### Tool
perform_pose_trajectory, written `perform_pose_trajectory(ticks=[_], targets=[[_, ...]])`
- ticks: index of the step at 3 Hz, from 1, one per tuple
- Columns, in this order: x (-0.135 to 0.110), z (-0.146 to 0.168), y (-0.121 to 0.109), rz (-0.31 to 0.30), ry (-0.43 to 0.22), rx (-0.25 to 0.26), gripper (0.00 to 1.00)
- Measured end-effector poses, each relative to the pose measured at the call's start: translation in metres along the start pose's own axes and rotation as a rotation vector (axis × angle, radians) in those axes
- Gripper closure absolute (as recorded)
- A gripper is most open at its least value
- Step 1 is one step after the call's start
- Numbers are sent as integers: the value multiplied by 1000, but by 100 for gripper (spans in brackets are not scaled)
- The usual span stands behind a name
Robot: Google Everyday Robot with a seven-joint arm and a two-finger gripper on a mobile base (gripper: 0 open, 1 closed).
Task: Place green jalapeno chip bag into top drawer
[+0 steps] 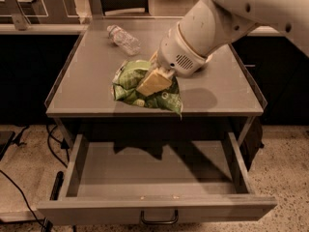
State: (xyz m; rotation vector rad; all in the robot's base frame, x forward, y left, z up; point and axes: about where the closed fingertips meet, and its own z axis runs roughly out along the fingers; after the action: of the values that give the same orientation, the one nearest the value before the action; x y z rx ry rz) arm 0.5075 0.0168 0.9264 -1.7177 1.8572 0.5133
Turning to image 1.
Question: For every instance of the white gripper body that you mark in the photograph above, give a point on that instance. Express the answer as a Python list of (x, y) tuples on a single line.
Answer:
[(175, 56)]

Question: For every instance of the green jalapeno chip bag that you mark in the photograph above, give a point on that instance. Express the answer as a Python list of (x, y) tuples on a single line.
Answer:
[(126, 80)]

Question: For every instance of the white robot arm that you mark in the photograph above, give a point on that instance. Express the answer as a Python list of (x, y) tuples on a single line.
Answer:
[(212, 23)]

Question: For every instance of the open grey top drawer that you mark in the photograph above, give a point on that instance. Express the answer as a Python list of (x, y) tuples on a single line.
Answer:
[(113, 182)]

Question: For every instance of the clear plastic water bottle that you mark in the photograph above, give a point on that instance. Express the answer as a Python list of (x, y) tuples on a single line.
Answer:
[(125, 41)]

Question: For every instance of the grey metal cabinet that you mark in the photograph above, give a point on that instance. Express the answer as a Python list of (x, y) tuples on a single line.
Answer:
[(83, 92)]

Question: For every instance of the black power strip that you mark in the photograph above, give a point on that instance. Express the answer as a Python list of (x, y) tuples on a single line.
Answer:
[(57, 185)]

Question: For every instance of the black drawer handle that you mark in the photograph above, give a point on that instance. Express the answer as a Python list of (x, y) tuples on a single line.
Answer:
[(159, 217)]

